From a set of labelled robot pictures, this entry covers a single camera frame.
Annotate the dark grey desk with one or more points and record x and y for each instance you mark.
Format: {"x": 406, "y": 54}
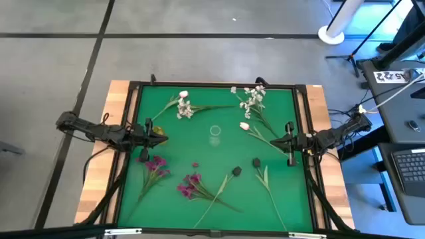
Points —
{"x": 395, "y": 116}
{"x": 415, "y": 209}

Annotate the black computer mouse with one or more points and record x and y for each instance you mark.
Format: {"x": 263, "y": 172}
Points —
{"x": 413, "y": 125}

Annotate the green table mat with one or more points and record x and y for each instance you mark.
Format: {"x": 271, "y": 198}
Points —
{"x": 186, "y": 146}

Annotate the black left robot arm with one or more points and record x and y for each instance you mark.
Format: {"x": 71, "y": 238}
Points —
{"x": 99, "y": 132}

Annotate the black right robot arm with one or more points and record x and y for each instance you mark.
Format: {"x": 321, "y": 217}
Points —
{"x": 335, "y": 134}

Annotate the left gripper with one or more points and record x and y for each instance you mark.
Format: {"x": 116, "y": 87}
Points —
{"x": 141, "y": 136}

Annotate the laptop keyboard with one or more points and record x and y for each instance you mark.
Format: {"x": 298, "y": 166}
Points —
{"x": 411, "y": 166}

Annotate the black aluminium table frame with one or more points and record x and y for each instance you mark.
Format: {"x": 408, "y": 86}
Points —
{"x": 216, "y": 84}

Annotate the black tripod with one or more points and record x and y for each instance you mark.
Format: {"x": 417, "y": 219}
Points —
{"x": 350, "y": 58}

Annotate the pink tulip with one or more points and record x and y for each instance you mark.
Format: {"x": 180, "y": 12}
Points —
{"x": 183, "y": 94}
{"x": 244, "y": 126}

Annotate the purple flower bunch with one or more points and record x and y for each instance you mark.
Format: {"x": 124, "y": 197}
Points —
{"x": 156, "y": 164}
{"x": 191, "y": 186}

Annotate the white paper label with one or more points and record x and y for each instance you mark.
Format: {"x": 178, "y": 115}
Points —
{"x": 388, "y": 76}

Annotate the silver frame bracket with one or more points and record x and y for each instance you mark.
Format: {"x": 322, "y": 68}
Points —
{"x": 307, "y": 235}
{"x": 123, "y": 231}

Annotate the black tulip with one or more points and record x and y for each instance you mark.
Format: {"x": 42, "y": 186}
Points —
{"x": 236, "y": 171}
{"x": 256, "y": 162}

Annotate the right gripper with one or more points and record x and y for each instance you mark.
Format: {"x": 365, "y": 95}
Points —
{"x": 300, "y": 141}

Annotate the clear glass vase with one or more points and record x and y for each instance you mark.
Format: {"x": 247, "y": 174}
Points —
{"x": 214, "y": 141}

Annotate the yellow glass vase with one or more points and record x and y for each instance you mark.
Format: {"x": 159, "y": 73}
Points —
{"x": 159, "y": 129}

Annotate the white flower bunch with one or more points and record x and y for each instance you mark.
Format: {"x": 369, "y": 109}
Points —
{"x": 184, "y": 109}
{"x": 252, "y": 99}

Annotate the black frame knob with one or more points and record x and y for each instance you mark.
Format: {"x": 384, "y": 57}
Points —
{"x": 261, "y": 80}
{"x": 152, "y": 79}

